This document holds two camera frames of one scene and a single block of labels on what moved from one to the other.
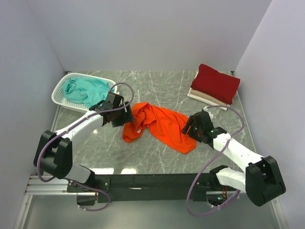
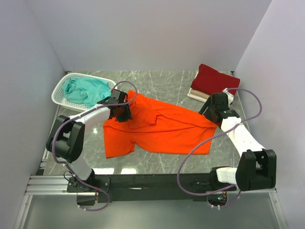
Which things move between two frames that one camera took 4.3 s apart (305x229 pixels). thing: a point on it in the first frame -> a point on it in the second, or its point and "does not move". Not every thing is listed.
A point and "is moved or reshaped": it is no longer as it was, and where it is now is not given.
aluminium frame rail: [55, 186] does not move
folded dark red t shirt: [210, 81] does not move
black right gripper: [187, 126] -> [208, 104]
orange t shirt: [166, 126] is moved or reshaped
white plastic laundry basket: [57, 93] does not move
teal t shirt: [92, 92] does not move
